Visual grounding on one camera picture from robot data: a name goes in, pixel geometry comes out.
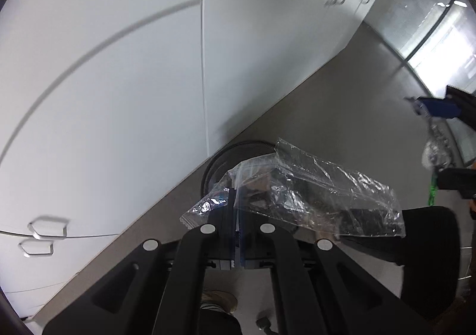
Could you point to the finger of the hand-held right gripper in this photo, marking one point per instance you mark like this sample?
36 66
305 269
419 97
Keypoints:
455 179
438 106

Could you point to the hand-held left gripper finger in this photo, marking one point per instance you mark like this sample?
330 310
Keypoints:
233 231
241 234

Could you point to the clear wrapper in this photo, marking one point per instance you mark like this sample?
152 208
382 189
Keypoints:
437 145

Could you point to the black round trash bin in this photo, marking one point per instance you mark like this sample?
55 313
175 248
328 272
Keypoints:
212 171

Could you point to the clear plastic bag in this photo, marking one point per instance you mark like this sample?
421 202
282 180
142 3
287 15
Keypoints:
334 186

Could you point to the green plastic strip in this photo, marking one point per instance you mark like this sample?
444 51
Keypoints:
433 190

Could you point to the person's beige shoe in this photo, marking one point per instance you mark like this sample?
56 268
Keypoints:
223 299

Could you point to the person's leg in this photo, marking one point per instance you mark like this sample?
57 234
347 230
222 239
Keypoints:
219 322

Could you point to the grey chair caster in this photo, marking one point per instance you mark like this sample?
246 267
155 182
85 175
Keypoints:
266 324

